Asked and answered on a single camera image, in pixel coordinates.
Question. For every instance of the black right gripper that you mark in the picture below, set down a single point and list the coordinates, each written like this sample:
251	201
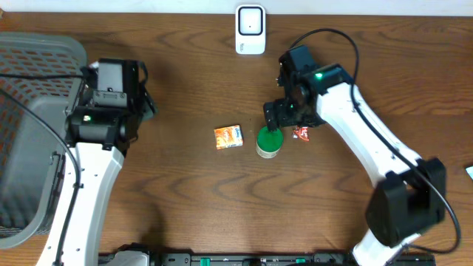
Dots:
283	118

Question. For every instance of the red chocolate bar wrapper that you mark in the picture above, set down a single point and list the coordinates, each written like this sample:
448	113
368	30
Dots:
301	132

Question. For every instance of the green lid jar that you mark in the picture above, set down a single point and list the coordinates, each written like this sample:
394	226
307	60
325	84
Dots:
268	143

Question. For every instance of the small orange snack box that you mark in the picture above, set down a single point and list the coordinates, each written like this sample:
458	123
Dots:
228	137

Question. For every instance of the light green tissue pack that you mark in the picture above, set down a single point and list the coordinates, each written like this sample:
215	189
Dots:
469	171

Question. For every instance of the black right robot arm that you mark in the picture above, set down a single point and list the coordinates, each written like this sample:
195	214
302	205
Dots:
409	191

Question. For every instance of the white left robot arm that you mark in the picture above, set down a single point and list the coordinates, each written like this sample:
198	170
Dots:
105	115

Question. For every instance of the white barcode scanner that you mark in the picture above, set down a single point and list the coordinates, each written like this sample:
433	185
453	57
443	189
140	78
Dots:
250	29

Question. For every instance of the dark grey plastic basket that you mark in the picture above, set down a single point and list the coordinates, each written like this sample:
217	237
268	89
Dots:
32	161

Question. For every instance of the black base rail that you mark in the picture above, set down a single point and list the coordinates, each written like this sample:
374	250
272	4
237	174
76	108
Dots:
184	259

